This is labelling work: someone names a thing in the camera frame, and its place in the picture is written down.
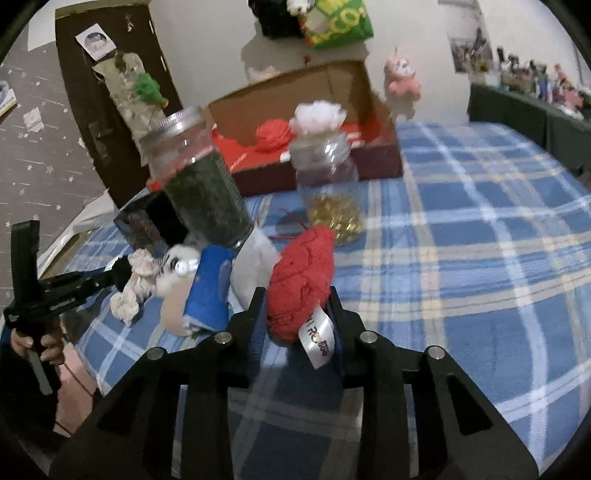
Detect beige chunky scrunchie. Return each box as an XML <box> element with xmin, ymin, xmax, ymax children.
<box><xmin>109</xmin><ymin>249</ymin><xmax>159</xmax><ymax>327</ymax></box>

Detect tan round powder puff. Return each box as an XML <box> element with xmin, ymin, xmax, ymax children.
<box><xmin>159</xmin><ymin>276</ymin><xmax>201</xmax><ymax>337</ymax></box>

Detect red knit soft object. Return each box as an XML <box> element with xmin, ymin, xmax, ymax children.
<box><xmin>267</xmin><ymin>226</ymin><xmax>335</xmax><ymax>344</ymax></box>

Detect pink red mesh pouf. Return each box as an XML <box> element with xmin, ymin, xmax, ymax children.
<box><xmin>256</xmin><ymin>119</ymin><xmax>294</xmax><ymax>153</ymax></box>

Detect white mesh bath pouf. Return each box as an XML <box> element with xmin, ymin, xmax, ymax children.
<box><xmin>288</xmin><ymin>100</ymin><xmax>348</xmax><ymax>136</ymax></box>

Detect white fluffy striped scrunchie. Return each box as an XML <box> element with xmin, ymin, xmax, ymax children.
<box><xmin>153</xmin><ymin>245</ymin><xmax>200</xmax><ymax>298</ymax></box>

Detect left human hand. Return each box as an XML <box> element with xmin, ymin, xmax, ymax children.
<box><xmin>10</xmin><ymin>321</ymin><xmax>65</xmax><ymax>366</ymax></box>

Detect dark patterned square tin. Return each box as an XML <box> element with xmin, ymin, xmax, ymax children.
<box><xmin>114</xmin><ymin>191</ymin><xmax>188</xmax><ymax>258</ymax></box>

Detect dark wooden door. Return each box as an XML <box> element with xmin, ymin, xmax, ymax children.
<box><xmin>55</xmin><ymin>1</ymin><xmax>182</xmax><ymax>207</ymax></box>

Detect tall jar dark contents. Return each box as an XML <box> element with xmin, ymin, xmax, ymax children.
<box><xmin>139</xmin><ymin>107</ymin><xmax>253</xmax><ymax>252</ymax></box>

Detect beige hanging door organizer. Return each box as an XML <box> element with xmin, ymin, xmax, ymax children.
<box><xmin>93</xmin><ymin>53</ymin><xmax>165</xmax><ymax>151</ymax></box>

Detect white sachet packet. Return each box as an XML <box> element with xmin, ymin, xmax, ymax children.
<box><xmin>228</xmin><ymin>227</ymin><xmax>280</xmax><ymax>313</ymax></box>

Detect green plush on door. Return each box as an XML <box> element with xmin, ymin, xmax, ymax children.
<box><xmin>134</xmin><ymin>72</ymin><xmax>168</xmax><ymax>108</ymax></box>

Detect small jar gold beads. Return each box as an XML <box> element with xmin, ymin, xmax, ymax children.
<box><xmin>288</xmin><ymin>132</ymin><xmax>365</xmax><ymax>245</ymax></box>

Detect light pink bunny plush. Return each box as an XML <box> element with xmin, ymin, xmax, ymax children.
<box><xmin>246</xmin><ymin>66</ymin><xmax>280</xmax><ymax>84</ymax></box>

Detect dark green side table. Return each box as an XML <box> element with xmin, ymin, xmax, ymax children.
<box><xmin>467</xmin><ymin>83</ymin><xmax>590</xmax><ymax>173</ymax></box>

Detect pink bear plush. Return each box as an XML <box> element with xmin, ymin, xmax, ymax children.
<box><xmin>385</xmin><ymin>54</ymin><xmax>422</xmax><ymax>101</ymax></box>

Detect cosmetic bottles cluster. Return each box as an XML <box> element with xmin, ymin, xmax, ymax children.
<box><xmin>470</xmin><ymin>48</ymin><xmax>590</xmax><ymax>120</ymax></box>

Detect white small plush on bag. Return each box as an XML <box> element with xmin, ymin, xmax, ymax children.
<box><xmin>287</xmin><ymin>0</ymin><xmax>315</xmax><ymax>16</ymax></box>

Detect green tote bag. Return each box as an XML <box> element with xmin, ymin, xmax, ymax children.
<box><xmin>301</xmin><ymin>0</ymin><xmax>374</xmax><ymax>50</ymax></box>

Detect black bag on wall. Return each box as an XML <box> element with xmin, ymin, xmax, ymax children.
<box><xmin>249</xmin><ymin>0</ymin><xmax>304</xmax><ymax>40</ymax></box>

